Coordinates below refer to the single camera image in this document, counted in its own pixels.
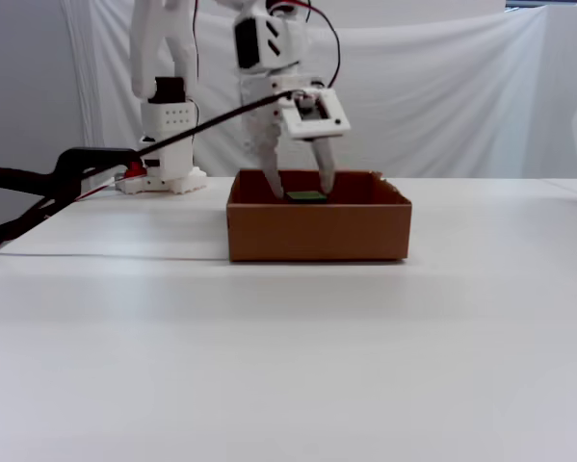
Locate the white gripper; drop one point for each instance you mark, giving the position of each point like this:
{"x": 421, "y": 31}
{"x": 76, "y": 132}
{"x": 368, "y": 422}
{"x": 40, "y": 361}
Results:
{"x": 259, "y": 103}

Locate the green cube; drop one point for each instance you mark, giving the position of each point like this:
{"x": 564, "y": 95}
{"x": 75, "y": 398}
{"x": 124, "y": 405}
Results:
{"x": 307, "y": 196}

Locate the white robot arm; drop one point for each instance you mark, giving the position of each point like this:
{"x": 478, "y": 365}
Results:
{"x": 167, "y": 125}

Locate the brown cardboard box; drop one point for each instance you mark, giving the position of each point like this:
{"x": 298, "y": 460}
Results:
{"x": 317, "y": 231}

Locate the white cloth backdrop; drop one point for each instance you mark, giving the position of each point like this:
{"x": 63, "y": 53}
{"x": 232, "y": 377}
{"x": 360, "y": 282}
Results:
{"x": 413, "y": 96}

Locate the red clamp part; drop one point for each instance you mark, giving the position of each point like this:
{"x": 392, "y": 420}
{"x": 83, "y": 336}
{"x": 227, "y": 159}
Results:
{"x": 135, "y": 171}

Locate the black chair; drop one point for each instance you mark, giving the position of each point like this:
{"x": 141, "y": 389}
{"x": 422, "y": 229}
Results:
{"x": 90, "y": 156}

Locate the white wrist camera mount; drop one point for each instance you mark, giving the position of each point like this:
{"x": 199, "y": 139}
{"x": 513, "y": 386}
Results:
{"x": 317, "y": 127}

